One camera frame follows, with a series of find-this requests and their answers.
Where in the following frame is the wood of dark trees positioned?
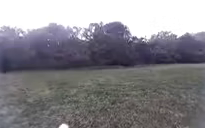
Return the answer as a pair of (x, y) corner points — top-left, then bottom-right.
(0, 21), (205, 73)

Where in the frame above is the green grass field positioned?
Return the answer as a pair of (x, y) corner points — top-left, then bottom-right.
(0, 62), (205, 128)

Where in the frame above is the robot's own part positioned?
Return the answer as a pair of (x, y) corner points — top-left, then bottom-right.
(58, 123), (70, 128)

